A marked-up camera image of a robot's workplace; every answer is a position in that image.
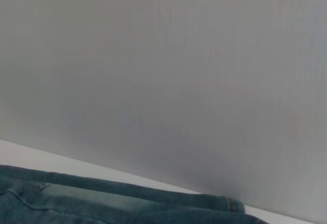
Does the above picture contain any blue denim shorts basketball print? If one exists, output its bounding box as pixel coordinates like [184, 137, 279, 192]
[0, 164, 269, 224]

